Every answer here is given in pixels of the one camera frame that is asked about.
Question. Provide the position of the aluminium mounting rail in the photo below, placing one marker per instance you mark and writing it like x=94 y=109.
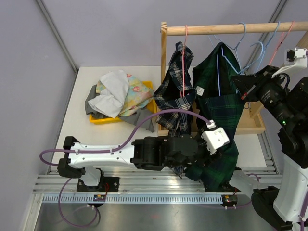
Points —
x=164 y=187

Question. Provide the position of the grey pleated skirt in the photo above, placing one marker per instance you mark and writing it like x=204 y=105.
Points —
x=133 y=119

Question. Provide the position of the navy white plaid skirt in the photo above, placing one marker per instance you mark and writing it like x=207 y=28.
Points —
x=167 y=96

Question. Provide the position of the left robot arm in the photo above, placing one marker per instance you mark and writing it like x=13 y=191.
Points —
x=82 y=161

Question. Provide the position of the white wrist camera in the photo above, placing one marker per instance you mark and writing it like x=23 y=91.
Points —
x=215 y=137
x=295 y=60

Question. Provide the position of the pink wire hanger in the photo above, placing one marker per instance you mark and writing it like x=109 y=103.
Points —
x=183 y=62
x=281 y=40

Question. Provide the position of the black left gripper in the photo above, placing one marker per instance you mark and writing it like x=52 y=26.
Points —
x=207 y=159

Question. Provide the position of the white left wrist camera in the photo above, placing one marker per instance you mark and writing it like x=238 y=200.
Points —
x=215 y=137

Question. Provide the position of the dark green plaid skirt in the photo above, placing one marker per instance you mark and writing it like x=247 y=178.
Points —
x=218 y=100

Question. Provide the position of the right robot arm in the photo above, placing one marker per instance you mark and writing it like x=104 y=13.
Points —
x=284 y=208

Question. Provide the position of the white grey garment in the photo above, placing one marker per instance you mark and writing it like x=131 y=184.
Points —
x=111 y=100

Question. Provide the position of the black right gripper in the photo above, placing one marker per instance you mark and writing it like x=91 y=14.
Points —
x=250 y=86

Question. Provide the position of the pastel floral garment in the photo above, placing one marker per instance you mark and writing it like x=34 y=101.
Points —
x=139 y=95

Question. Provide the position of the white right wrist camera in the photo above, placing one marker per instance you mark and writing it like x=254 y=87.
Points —
x=295 y=60

